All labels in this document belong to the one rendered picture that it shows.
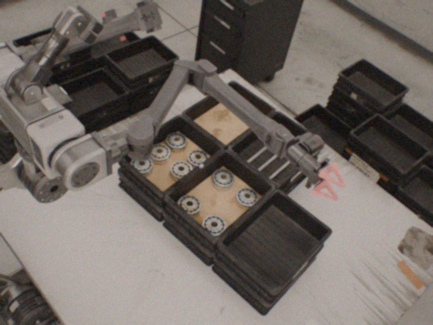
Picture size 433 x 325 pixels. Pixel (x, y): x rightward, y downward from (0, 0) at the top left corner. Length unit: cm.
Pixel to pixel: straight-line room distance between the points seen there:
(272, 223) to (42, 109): 111
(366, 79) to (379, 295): 181
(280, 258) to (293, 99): 218
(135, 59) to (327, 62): 192
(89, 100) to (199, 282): 157
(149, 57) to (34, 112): 196
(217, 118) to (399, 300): 119
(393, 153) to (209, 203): 143
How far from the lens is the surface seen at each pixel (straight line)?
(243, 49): 342
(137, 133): 140
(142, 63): 328
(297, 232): 210
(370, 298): 222
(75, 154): 135
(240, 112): 157
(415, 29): 501
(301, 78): 423
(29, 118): 143
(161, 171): 218
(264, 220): 209
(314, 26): 493
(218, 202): 210
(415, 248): 245
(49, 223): 219
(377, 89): 356
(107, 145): 136
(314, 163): 146
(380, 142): 316
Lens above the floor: 252
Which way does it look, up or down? 49 degrees down
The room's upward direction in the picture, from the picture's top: 11 degrees clockwise
